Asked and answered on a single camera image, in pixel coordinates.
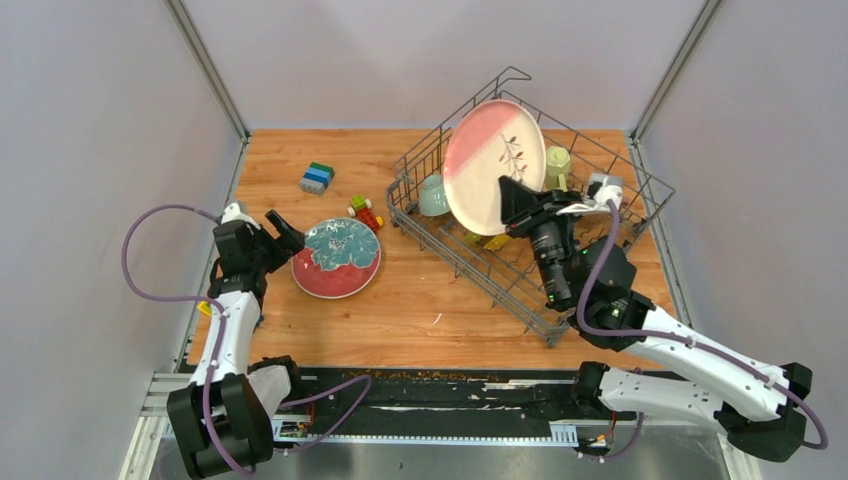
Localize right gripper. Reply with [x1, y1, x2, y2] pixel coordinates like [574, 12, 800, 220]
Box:
[497, 178, 583, 308]

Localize pale yellow mug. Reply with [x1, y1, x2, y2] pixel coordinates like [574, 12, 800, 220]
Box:
[545, 146, 571, 191]

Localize red teal flower plate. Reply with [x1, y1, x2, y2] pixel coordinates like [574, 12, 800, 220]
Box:
[291, 218, 382, 300]

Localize yellow polka dot plate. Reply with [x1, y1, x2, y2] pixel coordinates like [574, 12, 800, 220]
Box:
[483, 234, 511, 252]

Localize grey wire dish rack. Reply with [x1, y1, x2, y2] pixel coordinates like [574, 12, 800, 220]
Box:
[386, 66, 676, 347]

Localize pink white leaf plate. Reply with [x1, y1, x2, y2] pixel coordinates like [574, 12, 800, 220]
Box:
[442, 99, 546, 236]

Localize green polka dot plate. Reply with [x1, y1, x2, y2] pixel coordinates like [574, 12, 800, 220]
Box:
[463, 232, 485, 245]

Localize pale green bowl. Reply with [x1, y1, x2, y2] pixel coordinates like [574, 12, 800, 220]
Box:
[418, 174, 451, 217]

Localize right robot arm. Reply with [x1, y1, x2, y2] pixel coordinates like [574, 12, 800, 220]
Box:
[499, 174, 815, 462]

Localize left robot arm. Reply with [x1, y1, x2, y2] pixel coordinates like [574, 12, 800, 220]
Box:
[166, 203, 307, 479]

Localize green blue toy block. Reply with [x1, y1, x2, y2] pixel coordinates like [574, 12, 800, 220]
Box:
[299, 162, 335, 196]

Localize red green toy bricks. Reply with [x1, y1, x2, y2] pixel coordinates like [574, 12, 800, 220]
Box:
[347, 194, 385, 232]

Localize yellow toy brick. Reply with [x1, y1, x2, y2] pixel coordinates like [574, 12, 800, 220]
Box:
[197, 302, 212, 316]

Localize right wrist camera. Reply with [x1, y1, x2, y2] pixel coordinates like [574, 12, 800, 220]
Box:
[557, 173, 624, 215]

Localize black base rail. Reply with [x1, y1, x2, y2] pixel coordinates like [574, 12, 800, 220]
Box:
[272, 367, 636, 447]

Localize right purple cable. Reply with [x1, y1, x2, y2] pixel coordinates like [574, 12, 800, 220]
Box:
[574, 201, 830, 452]

